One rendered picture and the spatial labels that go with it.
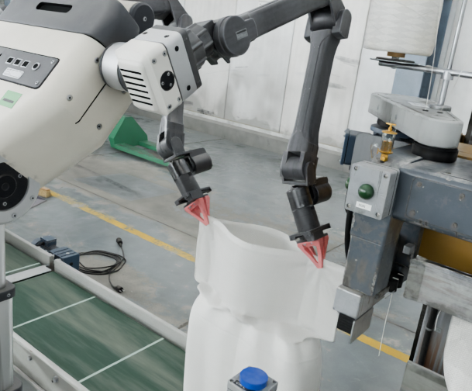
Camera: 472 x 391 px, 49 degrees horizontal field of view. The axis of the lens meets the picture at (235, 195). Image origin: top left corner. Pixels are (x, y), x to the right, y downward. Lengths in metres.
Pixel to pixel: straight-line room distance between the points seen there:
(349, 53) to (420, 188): 5.85
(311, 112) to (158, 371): 1.09
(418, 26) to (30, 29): 0.84
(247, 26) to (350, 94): 5.71
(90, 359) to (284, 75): 5.77
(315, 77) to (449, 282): 0.56
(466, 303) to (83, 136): 0.85
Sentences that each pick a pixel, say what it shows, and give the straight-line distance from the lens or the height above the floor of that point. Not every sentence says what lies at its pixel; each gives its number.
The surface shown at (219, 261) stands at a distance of 1.46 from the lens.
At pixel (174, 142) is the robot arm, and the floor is 1.22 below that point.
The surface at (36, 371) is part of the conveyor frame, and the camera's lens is 2.04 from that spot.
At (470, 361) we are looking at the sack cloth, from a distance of 1.24.
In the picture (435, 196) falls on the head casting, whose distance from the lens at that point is 0.99.
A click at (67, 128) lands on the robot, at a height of 1.32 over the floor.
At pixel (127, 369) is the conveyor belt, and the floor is 0.38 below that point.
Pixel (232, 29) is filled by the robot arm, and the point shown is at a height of 1.54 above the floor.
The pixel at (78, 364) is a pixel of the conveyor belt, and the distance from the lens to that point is 1.98.
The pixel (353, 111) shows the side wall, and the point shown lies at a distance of 6.77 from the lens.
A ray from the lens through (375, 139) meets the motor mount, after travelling 1.44.
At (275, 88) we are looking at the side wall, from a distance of 7.34.
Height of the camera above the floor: 1.53
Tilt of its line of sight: 17 degrees down
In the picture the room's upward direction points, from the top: 7 degrees clockwise
